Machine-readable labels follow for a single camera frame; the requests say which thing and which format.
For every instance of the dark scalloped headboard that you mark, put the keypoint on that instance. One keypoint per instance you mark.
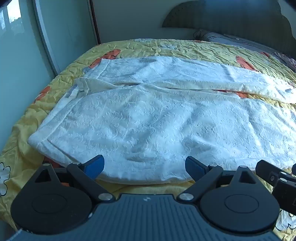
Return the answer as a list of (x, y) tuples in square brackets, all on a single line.
[(231, 18)]

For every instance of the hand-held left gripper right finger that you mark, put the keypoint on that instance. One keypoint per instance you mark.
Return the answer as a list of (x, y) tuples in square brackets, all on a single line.
[(193, 167)]

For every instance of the pink floral pillow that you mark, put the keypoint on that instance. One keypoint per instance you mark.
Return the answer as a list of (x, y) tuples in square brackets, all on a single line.
[(286, 59)]

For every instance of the yellow printed quilt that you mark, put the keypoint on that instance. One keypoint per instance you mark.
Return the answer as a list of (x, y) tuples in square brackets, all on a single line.
[(20, 148)]

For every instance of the white textured pants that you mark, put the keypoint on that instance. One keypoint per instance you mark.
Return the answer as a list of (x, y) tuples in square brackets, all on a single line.
[(161, 129)]

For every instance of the glass sliding wardrobe door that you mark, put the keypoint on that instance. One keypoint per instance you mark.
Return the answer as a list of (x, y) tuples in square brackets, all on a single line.
[(27, 46)]

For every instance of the bright window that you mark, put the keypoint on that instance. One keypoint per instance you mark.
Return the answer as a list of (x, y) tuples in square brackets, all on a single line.
[(289, 16)]

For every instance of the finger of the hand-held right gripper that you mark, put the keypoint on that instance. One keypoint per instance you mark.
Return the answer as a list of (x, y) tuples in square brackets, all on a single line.
[(268, 170)]

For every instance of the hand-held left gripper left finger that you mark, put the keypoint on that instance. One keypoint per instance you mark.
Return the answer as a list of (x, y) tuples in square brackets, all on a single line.
[(95, 165)]

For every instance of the grey printed pillow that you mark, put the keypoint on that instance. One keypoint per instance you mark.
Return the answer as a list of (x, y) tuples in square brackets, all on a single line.
[(233, 40)]

